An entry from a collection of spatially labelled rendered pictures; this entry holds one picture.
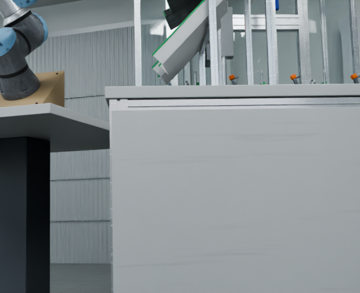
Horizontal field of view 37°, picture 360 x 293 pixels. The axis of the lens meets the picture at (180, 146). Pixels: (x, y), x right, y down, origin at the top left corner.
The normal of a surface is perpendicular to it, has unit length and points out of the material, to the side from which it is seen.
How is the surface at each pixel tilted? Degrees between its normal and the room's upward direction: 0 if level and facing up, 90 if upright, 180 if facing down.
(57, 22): 90
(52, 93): 90
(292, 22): 90
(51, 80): 43
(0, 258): 90
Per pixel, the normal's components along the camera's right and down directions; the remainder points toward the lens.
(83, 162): -0.30, -0.10
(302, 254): 0.06, -0.11
